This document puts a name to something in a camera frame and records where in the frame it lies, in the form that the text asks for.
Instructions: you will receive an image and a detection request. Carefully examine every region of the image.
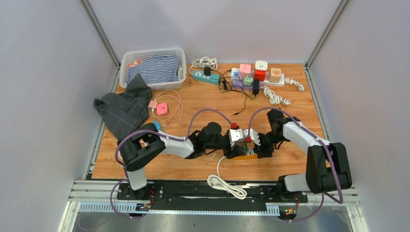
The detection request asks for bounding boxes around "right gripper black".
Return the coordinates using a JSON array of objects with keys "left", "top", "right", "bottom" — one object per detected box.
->
[{"left": 253, "top": 130, "right": 286, "bottom": 158}]

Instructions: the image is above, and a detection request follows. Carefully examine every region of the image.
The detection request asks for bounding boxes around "dark green cube socket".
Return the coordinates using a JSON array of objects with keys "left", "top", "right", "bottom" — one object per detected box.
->
[{"left": 235, "top": 144, "right": 248, "bottom": 156}]

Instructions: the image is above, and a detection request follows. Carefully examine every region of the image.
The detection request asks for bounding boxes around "orange power strip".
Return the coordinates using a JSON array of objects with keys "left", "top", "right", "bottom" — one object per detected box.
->
[{"left": 233, "top": 148, "right": 257, "bottom": 160}]

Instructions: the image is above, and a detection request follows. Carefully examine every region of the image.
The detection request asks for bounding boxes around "white cord edge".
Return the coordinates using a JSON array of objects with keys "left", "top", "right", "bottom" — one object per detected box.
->
[{"left": 206, "top": 156, "right": 248, "bottom": 200}]

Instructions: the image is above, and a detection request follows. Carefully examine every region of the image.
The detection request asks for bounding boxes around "blue cube socket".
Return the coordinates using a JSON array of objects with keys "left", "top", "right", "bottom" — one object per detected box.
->
[{"left": 154, "top": 121, "right": 161, "bottom": 131}]

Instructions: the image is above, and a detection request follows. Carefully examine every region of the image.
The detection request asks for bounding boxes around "pink cube adapter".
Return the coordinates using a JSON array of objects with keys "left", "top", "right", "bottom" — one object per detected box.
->
[{"left": 156, "top": 102, "right": 169, "bottom": 116}]

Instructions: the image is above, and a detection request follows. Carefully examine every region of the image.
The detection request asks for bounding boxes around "light pink usb charger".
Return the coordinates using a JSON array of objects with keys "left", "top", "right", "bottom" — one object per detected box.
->
[{"left": 148, "top": 101, "right": 158, "bottom": 111}]

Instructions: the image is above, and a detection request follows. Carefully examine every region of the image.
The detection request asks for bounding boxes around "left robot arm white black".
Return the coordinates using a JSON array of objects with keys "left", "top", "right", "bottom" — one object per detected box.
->
[{"left": 116, "top": 122, "right": 248, "bottom": 200}]

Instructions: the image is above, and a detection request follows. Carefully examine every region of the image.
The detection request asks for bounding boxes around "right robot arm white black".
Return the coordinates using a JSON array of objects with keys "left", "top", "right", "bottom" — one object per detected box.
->
[{"left": 246, "top": 107, "right": 352, "bottom": 204}]

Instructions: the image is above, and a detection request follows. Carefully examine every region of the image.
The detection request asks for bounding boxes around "red cube socket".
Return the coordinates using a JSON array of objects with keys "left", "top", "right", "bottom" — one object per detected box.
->
[{"left": 253, "top": 70, "right": 266, "bottom": 82}]

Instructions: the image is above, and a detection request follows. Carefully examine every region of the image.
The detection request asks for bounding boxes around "tan cube socket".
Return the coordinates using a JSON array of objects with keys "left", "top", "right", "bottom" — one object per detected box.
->
[{"left": 269, "top": 68, "right": 282, "bottom": 83}]

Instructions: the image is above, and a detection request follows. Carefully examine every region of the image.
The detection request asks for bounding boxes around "pink cube socket back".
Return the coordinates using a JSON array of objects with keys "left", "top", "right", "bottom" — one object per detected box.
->
[{"left": 239, "top": 64, "right": 251, "bottom": 79}]

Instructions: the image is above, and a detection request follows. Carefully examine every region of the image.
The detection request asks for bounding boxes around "white cube socket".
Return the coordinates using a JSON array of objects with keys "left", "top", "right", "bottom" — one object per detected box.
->
[{"left": 254, "top": 60, "right": 268, "bottom": 71}]

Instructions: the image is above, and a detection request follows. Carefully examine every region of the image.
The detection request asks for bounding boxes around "black power adapter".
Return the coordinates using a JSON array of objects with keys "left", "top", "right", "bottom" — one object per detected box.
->
[{"left": 252, "top": 79, "right": 260, "bottom": 96}]

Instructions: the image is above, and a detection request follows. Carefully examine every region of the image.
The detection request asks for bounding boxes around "purple power strip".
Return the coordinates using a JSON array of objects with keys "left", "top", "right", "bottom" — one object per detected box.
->
[{"left": 231, "top": 78, "right": 252, "bottom": 90}]

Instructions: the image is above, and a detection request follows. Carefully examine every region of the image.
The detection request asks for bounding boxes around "green small adapter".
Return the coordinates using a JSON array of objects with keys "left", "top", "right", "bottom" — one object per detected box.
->
[{"left": 243, "top": 77, "right": 253, "bottom": 87}]

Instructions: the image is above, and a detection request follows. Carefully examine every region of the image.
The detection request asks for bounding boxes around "white long power strip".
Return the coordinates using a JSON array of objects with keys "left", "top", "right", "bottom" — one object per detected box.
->
[{"left": 229, "top": 68, "right": 285, "bottom": 87}]

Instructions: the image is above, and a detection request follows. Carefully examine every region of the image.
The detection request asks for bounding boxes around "teal power strip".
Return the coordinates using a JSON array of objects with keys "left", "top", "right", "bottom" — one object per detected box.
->
[{"left": 192, "top": 70, "right": 220, "bottom": 85}]

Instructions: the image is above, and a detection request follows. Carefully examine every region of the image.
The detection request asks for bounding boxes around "black charger on teal strip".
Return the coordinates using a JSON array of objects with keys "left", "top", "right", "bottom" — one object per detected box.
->
[{"left": 204, "top": 66, "right": 212, "bottom": 77}]

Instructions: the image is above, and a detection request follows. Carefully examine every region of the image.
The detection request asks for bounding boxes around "blue white striped cloth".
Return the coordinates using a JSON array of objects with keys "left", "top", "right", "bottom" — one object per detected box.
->
[{"left": 125, "top": 55, "right": 180, "bottom": 85}]

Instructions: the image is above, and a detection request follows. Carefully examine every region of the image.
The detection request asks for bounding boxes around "dark grey checked cloth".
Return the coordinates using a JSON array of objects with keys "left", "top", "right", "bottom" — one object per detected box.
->
[{"left": 93, "top": 74, "right": 153, "bottom": 140}]

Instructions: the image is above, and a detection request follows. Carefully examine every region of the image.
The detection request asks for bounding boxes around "white plastic basket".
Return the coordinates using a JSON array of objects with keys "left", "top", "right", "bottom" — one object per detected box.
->
[{"left": 119, "top": 47, "right": 187, "bottom": 90}]

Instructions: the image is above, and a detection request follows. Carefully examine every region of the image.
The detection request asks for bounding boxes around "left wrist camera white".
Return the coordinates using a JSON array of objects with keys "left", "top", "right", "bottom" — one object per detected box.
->
[{"left": 228, "top": 122, "right": 245, "bottom": 147}]

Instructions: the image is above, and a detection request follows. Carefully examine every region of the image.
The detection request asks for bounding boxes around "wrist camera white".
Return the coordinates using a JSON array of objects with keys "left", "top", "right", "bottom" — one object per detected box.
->
[
  {"left": 243, "top": 129, "right": 260, "bottom": 145},
  {"left": 228, "top": 122, "right": 245, "bottom": 147}
]

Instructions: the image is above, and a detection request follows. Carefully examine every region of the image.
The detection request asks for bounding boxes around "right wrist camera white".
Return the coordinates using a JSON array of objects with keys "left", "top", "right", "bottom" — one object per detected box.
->
[{"left": 243, "top": 129, "right": 260, "bottom": 145}]

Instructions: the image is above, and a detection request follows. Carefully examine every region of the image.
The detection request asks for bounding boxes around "white coiled cord middle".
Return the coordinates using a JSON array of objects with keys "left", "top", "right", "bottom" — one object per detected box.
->
[{"left": 263, "top": 77, "right": 306, "bottom": 106}]

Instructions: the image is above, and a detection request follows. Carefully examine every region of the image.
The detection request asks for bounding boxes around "white coiled cord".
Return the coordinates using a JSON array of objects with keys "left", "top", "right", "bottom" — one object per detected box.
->
[
  {"left": 263, "top": 77, "right": 306, "bottom": 106},
  {"left": 188, "top": 56, "right": 219, "bottom": 76}
]

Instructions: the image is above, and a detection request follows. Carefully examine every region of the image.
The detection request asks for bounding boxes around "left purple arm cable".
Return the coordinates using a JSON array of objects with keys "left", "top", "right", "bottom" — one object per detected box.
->
[{"left": 110, "top": 108, "right": 236, "bottom": 220}]

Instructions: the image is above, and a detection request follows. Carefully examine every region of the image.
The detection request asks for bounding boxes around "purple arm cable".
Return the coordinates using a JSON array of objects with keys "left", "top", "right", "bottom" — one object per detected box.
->
[
  {"left": 247, "top": 107, "right": 344, "bottom": 223},
  {"left": 110, "top": 108, "right": 236, "bottom": 220}
]

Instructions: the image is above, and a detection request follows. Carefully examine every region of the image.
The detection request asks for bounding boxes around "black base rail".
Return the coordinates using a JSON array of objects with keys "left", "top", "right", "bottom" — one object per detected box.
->
[{"left": 114, "top": 180, "right": 308, "bottom": 212}]

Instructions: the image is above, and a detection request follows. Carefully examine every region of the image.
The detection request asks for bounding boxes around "black thin cable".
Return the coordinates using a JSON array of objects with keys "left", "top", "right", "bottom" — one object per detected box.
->
[{"left": 211, "top": 69, "right": 257, "bottom": 116}]

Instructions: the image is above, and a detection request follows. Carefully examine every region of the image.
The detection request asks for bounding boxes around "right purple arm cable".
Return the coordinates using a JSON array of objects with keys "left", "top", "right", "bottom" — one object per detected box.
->
[{"left": 247, "top": 107, "right": 344, "bottom": 223}]

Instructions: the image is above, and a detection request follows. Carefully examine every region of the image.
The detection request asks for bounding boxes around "pink usb cable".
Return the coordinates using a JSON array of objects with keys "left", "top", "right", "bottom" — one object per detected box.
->
[{"left": 151, "top": 88, "right": 185, "bottom": 129}]

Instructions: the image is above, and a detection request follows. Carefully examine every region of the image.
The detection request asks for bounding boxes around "white coiled cord back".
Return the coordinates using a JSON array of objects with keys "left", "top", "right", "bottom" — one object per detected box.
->
[{"left": 188, "top": 56, "right": 219, "bottom": 76}]

